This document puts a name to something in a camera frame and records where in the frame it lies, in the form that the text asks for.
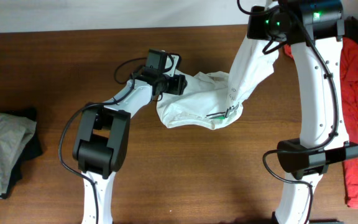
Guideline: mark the folded black garment left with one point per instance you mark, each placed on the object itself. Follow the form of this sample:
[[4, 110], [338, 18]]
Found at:
[[31, 151]]

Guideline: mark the white printed t-shirt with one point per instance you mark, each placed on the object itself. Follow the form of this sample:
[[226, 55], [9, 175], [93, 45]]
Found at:
[[214, 100]]

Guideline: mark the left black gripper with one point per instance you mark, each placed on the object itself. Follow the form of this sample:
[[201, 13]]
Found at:
[[179, 84]]

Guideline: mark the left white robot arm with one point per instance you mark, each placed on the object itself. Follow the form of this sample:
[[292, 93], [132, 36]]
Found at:
[[102, 139]]

